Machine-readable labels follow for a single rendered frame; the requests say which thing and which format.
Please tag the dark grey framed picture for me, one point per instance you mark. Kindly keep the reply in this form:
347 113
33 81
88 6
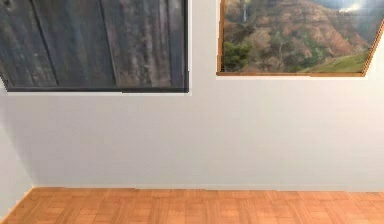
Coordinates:
93 43

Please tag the wood framed landscape picture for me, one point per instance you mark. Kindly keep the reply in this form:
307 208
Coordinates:
293 36

